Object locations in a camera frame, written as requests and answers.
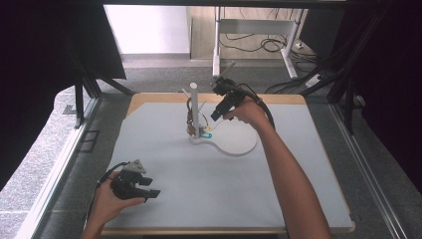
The white power strip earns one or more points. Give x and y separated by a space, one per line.
313 80

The black metal stand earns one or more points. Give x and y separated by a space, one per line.
83 93
346 93

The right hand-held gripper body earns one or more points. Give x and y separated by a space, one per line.
229 91

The black curtain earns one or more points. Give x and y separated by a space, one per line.
40 66
391 83

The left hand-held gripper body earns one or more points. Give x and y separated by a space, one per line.
127 182

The white desk frame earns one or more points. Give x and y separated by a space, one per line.
255 26

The aluminium frame rail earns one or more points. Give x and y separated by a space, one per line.
56 179
368 172

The white key stand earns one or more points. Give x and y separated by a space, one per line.
232 139

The white table mat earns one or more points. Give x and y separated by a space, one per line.
199 186

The person's left hand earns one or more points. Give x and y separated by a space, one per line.
106 205

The teal carabiner clip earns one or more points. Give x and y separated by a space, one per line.
206 135

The person's right hand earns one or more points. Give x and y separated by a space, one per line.
250 113

